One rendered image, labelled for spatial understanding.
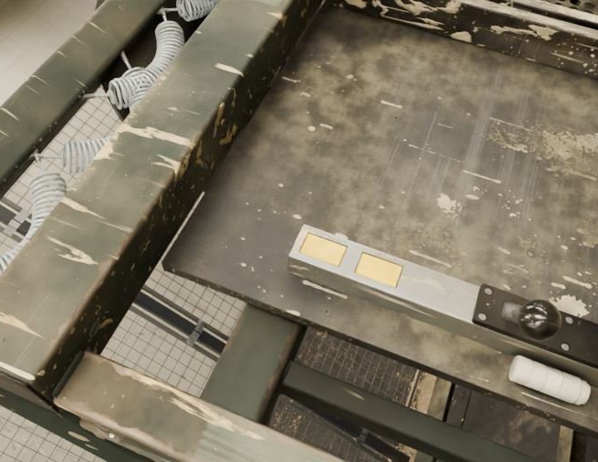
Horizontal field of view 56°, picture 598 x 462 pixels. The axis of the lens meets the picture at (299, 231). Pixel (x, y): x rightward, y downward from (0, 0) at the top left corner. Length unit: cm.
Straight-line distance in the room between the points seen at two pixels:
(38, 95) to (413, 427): 95
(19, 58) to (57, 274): 539
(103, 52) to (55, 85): 14
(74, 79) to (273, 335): 79
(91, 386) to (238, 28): 51
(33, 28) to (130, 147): 548
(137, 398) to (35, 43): 559
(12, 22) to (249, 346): 563
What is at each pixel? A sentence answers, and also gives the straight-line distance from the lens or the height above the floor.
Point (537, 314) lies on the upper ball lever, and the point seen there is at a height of 156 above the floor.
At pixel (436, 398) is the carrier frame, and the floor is 78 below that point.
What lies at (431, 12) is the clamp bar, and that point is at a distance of 102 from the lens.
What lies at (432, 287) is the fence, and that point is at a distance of 66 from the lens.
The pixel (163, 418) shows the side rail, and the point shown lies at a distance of 59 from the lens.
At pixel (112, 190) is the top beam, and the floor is 193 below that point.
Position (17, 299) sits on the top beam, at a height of 194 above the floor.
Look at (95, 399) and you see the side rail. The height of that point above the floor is 182.
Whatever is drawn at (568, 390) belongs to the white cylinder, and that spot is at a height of 142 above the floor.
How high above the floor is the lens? 191
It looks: 16 degrees down
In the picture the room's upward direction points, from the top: 54 degrees counter-clockwise
